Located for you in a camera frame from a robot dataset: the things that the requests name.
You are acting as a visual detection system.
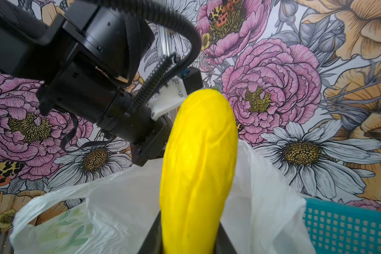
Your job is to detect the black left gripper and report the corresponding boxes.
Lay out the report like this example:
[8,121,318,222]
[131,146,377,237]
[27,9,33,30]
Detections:
[37,1,172,166]

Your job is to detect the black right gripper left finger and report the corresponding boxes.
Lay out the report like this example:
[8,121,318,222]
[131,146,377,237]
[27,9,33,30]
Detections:
[138,212,163,254]

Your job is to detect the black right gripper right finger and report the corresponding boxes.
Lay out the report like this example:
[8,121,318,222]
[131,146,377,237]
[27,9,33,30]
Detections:
[214,223,237,254]

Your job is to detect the white translucent plastic bag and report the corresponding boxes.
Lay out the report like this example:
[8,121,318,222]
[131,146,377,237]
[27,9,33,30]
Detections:
[10,141,315,254]

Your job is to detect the yellow banana fruit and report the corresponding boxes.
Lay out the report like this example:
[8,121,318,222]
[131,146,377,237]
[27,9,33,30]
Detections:
[160,89,238,254]

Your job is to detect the teal plastic mesh basket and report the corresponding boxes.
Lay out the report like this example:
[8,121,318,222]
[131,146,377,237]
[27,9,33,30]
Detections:
[303,199,381,254]

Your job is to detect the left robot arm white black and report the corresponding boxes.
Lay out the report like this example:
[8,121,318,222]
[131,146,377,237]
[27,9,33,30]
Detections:
[0,1,171,166]

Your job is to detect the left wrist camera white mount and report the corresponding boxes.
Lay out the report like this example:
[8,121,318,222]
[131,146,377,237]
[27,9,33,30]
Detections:
[148,67,203,121]

